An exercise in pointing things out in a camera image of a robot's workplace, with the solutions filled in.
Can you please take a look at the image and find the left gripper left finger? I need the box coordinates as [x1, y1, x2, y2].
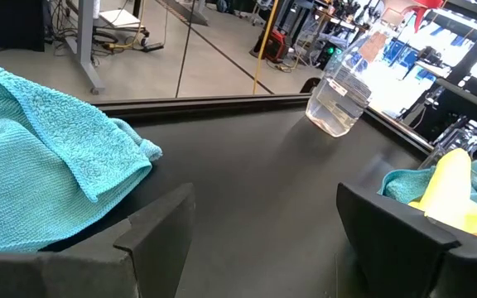
[0, 183, 196, 298]

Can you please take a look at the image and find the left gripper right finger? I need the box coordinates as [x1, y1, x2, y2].
[336, 181, 477, 298]

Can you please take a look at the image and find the teal microfiber towel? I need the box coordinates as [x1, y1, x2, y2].
[0, 55, 164, 254]
[378, 159, 477, 223]

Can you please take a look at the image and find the yellow microfiber towel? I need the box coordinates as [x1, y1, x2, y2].
[407, 147, 477, 246]

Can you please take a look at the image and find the clear spray bottle red trigger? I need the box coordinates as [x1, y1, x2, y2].
[304, 0, 446, 138]

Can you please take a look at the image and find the black power strip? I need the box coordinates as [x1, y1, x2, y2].
[141, 41, 166, 54]

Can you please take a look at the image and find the white flat box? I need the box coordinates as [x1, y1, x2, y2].
[97, 7, 142, 31]

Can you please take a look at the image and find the red tool case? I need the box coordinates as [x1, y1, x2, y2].
[249, 27, 290, 64]

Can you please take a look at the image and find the black floor cabinet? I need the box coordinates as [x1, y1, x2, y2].
[0, 0, 46, 53]

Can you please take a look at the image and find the yellow hanging cable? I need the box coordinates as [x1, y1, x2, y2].
[252, 0, 280, 95]

